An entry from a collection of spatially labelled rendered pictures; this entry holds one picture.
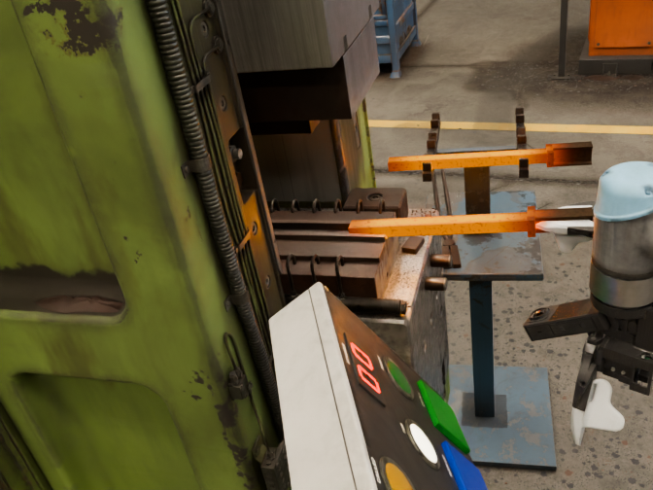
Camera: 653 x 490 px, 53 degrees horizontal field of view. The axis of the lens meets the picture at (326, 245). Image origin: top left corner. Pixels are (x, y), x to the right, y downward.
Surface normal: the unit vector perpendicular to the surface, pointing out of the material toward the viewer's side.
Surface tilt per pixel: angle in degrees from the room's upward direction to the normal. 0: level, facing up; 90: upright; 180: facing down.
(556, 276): 0
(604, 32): 90
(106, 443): 90
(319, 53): 90
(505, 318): 0
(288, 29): 90
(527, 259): 0
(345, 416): 30
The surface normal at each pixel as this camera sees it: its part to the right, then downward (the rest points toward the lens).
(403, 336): -0.27, 0.55
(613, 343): -0.15, -0.83
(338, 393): -0.62, -0.62
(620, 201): -0.70, 0.44
